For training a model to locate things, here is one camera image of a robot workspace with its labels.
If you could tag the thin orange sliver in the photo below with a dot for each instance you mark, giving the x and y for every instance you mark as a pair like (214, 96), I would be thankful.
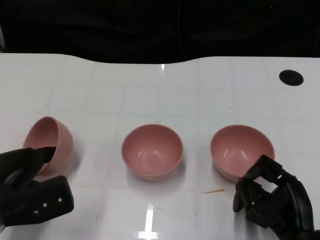
(215, 191)

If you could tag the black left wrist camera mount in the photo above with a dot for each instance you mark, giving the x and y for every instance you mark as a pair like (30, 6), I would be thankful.
(50, 197)

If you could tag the pink plastic bowl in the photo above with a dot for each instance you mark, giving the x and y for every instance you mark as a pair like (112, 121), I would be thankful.
(240, 147)
(65, 142)
(152, 152)

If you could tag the black backdrop curtain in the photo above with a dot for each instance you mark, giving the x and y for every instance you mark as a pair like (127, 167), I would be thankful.
(100, 30)

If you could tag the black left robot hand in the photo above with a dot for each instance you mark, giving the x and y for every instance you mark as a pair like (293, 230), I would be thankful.
(15, 165)

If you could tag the black round table grommet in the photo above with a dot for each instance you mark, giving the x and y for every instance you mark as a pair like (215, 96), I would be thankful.
(291, 78)

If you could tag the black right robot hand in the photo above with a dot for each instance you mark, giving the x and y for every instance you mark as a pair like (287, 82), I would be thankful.
(292, 207)

